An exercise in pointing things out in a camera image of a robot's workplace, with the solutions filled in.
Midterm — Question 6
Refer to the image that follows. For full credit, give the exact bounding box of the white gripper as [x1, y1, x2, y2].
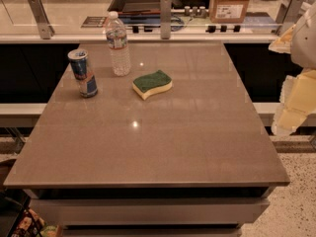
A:
[269, 3, 316, 136]

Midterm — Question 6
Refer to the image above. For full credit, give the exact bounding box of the red bull can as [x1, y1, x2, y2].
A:
[68, 48, 98, 98]

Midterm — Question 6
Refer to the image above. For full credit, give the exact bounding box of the cardboard box with label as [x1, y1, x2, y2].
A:
[209, 0, 250, 23]

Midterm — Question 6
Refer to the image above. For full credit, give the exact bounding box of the green and yellow sponge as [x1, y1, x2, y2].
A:
[132, 70, 173, 100]

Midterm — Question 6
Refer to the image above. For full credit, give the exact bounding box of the dark open bin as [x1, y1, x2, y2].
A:
[108, 0, 160, 15]

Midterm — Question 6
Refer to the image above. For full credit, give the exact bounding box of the clear plastic water bottle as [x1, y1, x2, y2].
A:
[105, 11, 131, 76]

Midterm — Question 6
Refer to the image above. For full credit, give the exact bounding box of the right metal railing bracket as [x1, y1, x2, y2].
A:
[276, 0, 305, 36]

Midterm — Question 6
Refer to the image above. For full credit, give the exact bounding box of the metal railing bracket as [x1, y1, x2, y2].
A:
[276, 0, 305, 36]
[28, 0, 54, 40]
[160, 0, 172, 40]

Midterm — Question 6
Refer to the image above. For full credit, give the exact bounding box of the middle metal railing bracket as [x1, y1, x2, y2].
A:
[160, 0, 172, 40]

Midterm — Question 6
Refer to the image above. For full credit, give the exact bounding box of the left metal railing bracket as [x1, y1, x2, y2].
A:
[28, 0, 54, 40]

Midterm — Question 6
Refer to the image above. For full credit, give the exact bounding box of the black wire snack rack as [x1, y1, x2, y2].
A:
[0, 190, 31, 237]

